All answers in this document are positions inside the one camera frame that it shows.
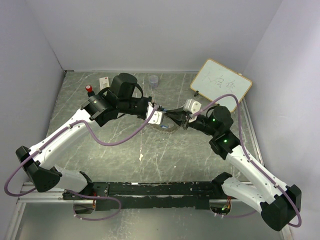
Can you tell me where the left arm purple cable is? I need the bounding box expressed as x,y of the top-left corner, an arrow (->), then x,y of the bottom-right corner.
4,94 -> 161,221

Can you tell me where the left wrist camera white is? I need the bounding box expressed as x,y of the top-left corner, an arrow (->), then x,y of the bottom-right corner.
146,102 -> 165,125

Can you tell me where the whiteboard with yellow frame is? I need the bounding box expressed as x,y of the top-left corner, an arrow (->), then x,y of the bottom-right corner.
190,58 -> 253,102

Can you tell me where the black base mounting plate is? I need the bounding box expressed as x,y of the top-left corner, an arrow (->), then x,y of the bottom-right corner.
62,181 -> 242,212

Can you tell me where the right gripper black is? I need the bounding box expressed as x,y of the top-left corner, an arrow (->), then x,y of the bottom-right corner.
164,106 -> 218,137

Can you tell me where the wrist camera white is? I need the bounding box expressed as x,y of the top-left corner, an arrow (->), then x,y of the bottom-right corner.
183,98 -> 202,114
146,102 -> 165,125

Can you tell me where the metal disc keyring holder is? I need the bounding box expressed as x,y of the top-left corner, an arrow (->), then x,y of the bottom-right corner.
148,119 -> 179,134

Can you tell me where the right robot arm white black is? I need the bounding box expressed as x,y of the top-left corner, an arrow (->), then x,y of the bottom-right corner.
165,105 -> 302,232

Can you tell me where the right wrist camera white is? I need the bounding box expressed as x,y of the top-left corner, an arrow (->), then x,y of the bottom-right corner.
183,98 -> 202,114

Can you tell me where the aluminium rail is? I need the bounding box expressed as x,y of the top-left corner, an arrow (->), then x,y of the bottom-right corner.
18,187 -> 64,203

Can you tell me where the red black stamp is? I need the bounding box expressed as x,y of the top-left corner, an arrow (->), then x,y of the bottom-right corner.
85,85 -> 95,97

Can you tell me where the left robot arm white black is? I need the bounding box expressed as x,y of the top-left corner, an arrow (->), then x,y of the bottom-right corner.
16,73 -> 158,200

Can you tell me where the clear jar of paperclips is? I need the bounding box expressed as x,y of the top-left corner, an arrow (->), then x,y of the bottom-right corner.
148,75 -> 159,89

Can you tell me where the green white staples box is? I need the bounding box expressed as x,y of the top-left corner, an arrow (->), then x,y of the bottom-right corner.
99,76 -> 110,90

